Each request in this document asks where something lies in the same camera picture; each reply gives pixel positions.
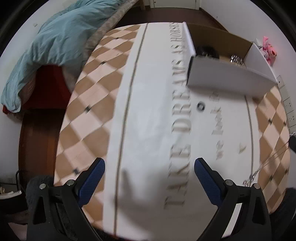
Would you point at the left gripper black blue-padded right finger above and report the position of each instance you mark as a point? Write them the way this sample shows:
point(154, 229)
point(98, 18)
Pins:
point(241, 211)

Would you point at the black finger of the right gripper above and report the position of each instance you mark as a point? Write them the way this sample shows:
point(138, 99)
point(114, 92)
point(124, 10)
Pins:
point(292, 143)

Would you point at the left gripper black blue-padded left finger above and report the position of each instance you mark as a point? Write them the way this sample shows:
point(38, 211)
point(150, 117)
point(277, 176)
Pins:
point(56, 213)

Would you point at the white power strip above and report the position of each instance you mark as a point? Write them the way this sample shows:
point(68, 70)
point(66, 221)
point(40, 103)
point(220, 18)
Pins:
point(287, 104)

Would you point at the pink panther plush toy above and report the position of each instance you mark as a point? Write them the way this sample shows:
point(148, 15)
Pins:
point(268, 51)

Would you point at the white cardboard box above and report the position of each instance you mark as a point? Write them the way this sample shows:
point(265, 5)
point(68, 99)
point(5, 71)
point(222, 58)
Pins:
point(241, 67)

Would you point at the black smart watch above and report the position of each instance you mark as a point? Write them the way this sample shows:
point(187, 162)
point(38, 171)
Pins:
point(207, 51)

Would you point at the checkered printed tablecloth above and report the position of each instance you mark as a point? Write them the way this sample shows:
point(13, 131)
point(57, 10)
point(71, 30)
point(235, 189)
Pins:
point(131, 106)

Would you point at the white door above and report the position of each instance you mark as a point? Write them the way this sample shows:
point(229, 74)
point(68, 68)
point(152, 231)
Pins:
point(186, 4)

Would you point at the teal blue duvet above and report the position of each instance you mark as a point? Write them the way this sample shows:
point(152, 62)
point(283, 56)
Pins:
point(60, 41)

